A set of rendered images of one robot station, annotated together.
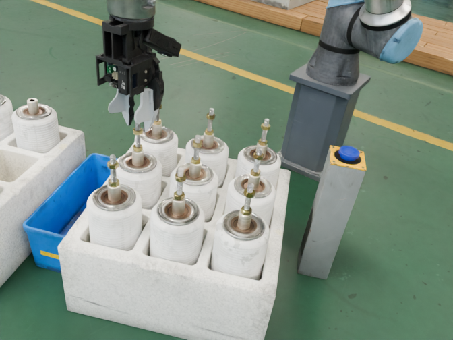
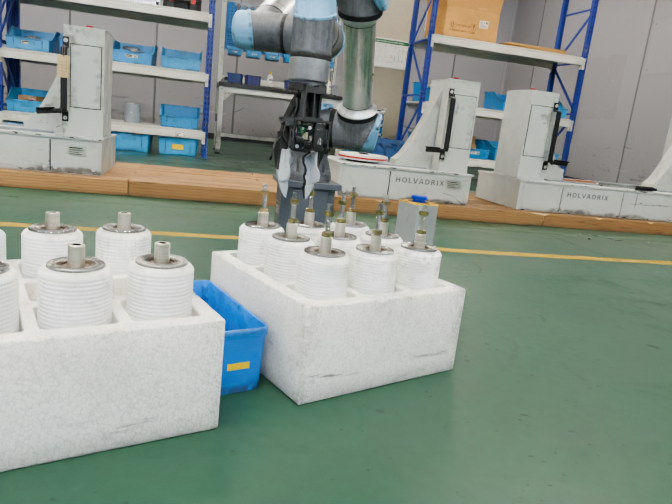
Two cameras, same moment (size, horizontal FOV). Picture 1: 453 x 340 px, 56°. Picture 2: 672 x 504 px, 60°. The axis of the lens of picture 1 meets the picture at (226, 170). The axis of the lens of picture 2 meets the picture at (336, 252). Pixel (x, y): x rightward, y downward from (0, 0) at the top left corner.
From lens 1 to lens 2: 93 cm
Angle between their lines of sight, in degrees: 45
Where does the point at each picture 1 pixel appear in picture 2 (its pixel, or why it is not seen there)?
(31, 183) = not seen: hidden behind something
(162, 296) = (391, 331)
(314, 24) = (145, 185)
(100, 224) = (335, 274)
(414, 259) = not seen: hidden behind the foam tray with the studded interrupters
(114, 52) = (313, 111)
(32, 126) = (142, 239)
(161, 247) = (380, 282)
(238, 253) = (433, 264)
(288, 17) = (108, 182)
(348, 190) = (430, 226)
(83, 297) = (321, 371)
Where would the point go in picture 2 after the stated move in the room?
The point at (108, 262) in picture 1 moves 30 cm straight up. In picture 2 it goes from (352, 308) to (374, 135)
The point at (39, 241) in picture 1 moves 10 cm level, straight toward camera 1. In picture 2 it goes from (230, 350) to (284, 363)
